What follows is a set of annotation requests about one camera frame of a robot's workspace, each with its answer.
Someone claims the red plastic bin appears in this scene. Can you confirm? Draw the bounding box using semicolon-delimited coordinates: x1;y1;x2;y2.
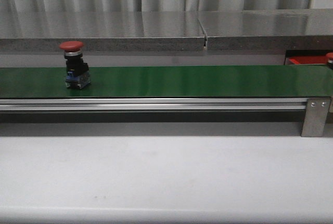
289;56;327;65

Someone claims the red push button spare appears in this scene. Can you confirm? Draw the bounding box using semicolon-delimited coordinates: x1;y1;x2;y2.
59;41;91;89

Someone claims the left steel counter top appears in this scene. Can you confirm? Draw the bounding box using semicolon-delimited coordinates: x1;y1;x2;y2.
1;12;205;52

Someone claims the red mushroom push button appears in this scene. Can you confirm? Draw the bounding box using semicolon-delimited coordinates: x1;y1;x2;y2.
326;52;333;69

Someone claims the steel conveyor support bracket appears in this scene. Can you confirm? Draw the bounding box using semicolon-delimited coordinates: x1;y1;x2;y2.
301;98;331;137

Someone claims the right steel counter top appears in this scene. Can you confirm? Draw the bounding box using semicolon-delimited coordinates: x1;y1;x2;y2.
198;9;332;51

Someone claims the steel counter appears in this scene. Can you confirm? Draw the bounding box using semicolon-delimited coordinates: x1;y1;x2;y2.
1;12;205;52
198;9;332;51

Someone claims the green conveyor belt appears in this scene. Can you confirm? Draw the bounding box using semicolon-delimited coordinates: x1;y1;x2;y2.
1;65;332;99

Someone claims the aluminium conveyor side rail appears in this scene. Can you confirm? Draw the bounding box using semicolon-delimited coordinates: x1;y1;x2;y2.
1;98;308;111

